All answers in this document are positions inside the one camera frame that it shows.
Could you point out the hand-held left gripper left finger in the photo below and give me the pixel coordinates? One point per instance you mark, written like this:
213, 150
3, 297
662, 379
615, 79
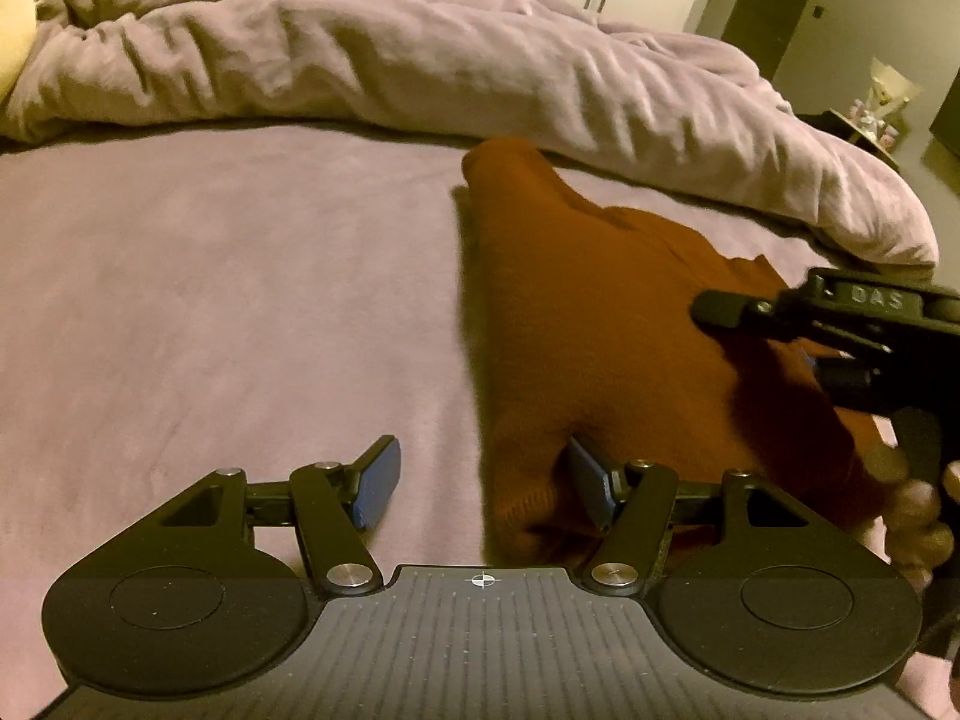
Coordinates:
379, 480

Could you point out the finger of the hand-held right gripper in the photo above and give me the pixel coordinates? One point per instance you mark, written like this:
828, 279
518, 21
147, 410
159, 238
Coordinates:
840, 371
735, 309

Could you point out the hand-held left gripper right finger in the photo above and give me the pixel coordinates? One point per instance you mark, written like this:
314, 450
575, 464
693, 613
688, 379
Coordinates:
589, 480

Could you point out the rust brown shirt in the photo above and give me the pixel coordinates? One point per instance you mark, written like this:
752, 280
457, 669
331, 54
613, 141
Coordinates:
600, 300

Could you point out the person's right hand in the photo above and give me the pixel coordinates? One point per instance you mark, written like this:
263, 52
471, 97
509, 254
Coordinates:
919, 525

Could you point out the dark furniture piece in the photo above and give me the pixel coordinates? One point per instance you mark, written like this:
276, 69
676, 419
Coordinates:
947, 124

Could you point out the bed with purple sheet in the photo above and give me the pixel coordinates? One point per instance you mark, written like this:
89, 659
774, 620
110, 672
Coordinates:
225, 277

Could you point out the small side table with figurines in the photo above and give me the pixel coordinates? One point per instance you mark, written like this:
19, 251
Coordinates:
889, 94

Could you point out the lilac fluffy duvet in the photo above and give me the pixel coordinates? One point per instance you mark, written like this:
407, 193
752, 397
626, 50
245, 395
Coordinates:
420, 52

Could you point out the pale yellow pillow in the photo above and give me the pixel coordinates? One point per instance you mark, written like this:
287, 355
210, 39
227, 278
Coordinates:
13, 30

